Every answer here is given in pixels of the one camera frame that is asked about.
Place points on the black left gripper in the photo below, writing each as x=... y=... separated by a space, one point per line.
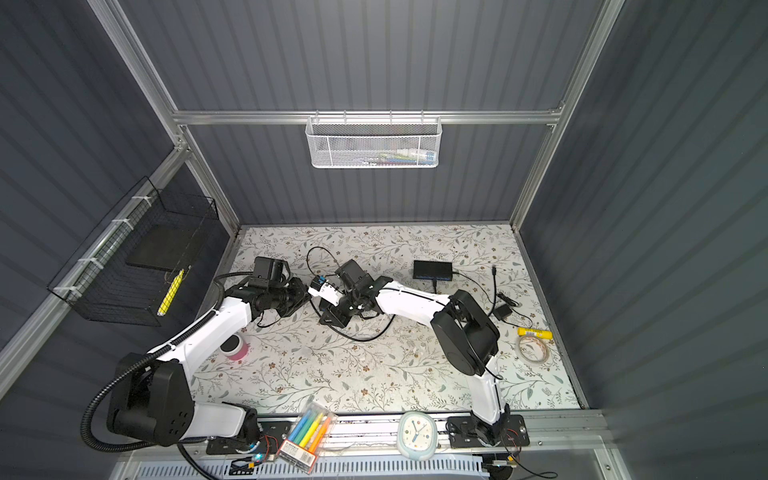
x=302 y=296

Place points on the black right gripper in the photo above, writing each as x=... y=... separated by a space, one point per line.
x=338 y=319

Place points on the black ribbed network switch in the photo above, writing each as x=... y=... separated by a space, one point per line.
x=433 y=270

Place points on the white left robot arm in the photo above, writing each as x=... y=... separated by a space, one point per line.
x=149 y=401

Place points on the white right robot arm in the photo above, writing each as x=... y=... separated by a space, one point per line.
x=465 y=332

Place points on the pink tape roll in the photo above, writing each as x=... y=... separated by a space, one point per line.
x=235 y=348

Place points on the yellow marker in basket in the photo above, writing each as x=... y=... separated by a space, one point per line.
x=171 y=293

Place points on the pack of coloured markers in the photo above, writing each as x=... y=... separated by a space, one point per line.
x=302 y=446

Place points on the small mint desk clock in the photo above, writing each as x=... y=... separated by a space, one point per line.
x=417 y=436

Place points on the clear tape roll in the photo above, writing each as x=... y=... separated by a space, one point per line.
x=532 y=350

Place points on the white wire mesh basket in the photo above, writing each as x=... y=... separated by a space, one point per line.
x=384 y=145

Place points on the black wire wall basket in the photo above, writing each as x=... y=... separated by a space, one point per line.
x=122 y=277

